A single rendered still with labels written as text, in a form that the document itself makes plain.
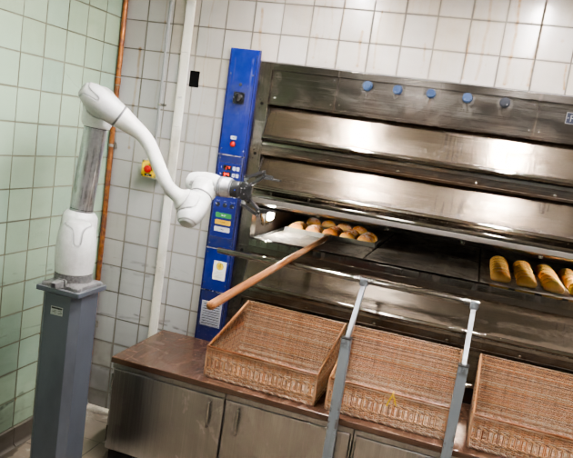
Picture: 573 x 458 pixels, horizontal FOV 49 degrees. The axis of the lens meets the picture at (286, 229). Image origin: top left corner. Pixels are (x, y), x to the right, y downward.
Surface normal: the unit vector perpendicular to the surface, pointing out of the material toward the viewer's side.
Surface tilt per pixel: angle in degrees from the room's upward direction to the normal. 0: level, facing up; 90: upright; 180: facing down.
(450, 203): 70
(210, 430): 90
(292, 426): 90
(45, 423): 90
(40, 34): 90
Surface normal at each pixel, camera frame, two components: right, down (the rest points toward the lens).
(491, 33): -0.30, 0.10
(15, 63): 0.94, 0.18
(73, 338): 0.46, 0.20
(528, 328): -0.23, -0.24
